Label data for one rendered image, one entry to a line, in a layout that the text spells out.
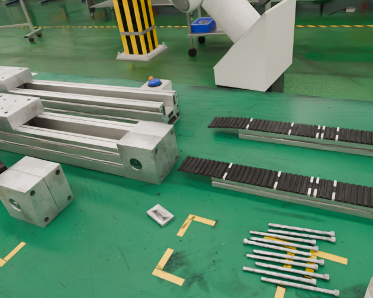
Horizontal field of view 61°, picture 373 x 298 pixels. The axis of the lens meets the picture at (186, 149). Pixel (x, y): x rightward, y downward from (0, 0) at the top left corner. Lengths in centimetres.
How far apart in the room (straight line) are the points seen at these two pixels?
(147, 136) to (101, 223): 20
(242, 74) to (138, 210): 59
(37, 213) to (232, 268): 38
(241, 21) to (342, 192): 68
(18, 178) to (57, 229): 12
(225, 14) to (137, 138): 59
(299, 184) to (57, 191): 47
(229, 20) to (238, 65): 16
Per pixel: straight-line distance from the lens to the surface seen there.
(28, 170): 71
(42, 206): 69
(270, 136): 80
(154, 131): 70
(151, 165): 67
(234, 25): 112
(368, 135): 80
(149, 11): 420
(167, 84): 103
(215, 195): 66
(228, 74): 109
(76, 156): 83
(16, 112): 92
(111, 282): 57
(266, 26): 99
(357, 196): 63
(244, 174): 65
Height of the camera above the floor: 123
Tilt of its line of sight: 34 degrees down
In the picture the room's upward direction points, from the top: 9 degrees counter-clockwise
